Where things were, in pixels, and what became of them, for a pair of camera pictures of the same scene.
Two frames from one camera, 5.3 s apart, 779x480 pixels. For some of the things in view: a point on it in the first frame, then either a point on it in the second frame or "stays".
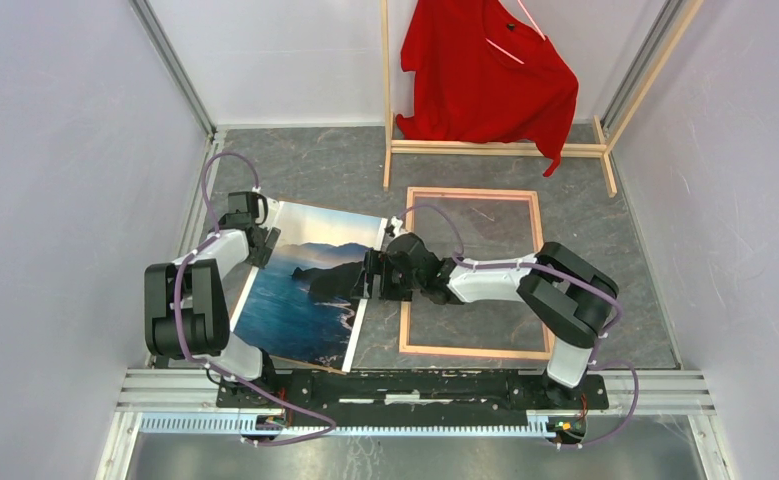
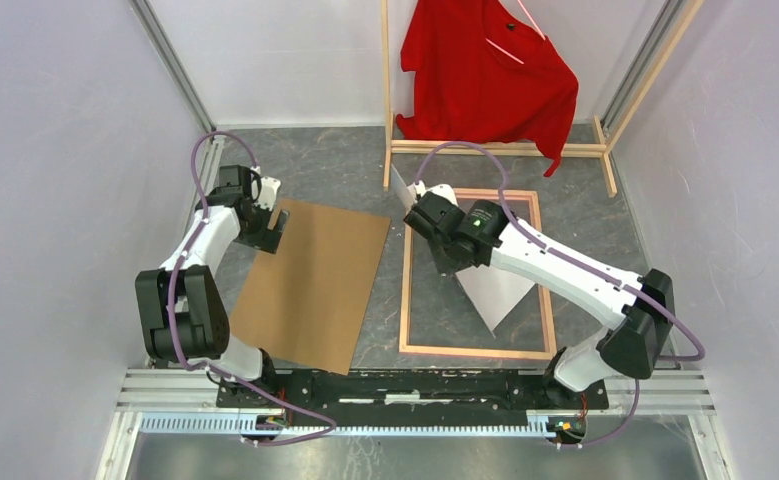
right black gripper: x=380 y=266 → x=445 y=266
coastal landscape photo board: x=304 y=305 → x=495 y=295
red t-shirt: x=482 y=77 stays
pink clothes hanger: x=534 y=24 stays
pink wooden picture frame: x=405 y=306 stays
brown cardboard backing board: x=301 y=308 stays
